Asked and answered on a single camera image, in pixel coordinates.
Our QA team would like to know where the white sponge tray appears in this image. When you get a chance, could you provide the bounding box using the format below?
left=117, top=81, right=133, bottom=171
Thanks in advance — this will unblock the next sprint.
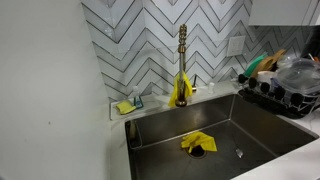
left=109, top=94, right=168, bottom=122

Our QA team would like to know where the clear bottle teal base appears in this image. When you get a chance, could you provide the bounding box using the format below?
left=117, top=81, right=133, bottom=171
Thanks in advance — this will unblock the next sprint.
left=131, top=85, right=145, bottom=110

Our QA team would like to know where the small gold side lever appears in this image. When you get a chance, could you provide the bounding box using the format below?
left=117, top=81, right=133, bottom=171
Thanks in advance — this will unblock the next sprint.
left=190, top=74, right=199, bottom=94

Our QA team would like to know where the yellow sponge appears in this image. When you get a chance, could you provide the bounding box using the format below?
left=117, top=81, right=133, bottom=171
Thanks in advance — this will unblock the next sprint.
left=115, top=100, right=137, bottom=116

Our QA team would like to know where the small white bottle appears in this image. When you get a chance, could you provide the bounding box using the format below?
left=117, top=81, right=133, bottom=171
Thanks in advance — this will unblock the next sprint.
left=206, top=81, right=216, bottom=95

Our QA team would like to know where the steel sink caddy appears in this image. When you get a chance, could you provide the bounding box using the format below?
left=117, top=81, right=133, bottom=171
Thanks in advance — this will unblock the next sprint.
left=127, top=118, right=143, bottom=150

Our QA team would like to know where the gold spring kitchen faucet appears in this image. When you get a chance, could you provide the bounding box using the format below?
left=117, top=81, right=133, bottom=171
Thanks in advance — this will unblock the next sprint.
left=174, top=23, right=190, bottom=108

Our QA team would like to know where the yellow cloth in sink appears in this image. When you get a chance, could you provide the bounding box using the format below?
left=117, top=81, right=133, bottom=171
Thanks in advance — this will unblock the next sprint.
left=180, top=130, right=219, bottom=155

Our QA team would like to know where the black sink drain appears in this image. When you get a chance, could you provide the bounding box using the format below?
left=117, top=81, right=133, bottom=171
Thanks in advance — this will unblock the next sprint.
left=185, top=145, right=208, bottom=160

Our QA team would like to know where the steel kitchen sink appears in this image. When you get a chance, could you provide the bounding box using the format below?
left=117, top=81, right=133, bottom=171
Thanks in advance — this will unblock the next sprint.
left=124, top=93, right=320, bottom=180

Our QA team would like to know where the green plastic board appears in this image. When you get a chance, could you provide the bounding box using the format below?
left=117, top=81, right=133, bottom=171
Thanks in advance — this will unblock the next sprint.
left=242, top=53, right=269, bottom=79

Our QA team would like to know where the small shiny metal piece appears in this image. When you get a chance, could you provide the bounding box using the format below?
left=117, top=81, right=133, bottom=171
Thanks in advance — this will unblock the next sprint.
left=234, top=147, right=245, bottom=159

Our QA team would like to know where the round bamboo lid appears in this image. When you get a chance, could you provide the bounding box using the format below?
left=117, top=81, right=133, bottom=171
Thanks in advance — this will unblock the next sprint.
left=250, top=55, right=278, bottom=79
left=269, top=48, right=288, bottom=64

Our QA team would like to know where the white bowl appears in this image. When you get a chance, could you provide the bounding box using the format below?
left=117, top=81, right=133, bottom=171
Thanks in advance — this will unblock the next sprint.
left=256, top=70, right=279, bottom=85

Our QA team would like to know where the clear plastic container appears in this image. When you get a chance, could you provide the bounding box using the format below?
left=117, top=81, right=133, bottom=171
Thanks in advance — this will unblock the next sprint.
left=270, top=57, right=320, bottom=98

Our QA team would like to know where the white upper cabinet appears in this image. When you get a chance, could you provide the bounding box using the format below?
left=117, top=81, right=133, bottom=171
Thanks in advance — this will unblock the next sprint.
left=247, top=0, right=320, bottom=27

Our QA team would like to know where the white wall outlet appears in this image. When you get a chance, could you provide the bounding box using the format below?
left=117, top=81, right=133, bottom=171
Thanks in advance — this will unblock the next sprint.
left=226, top=35, right=247, bottom=58

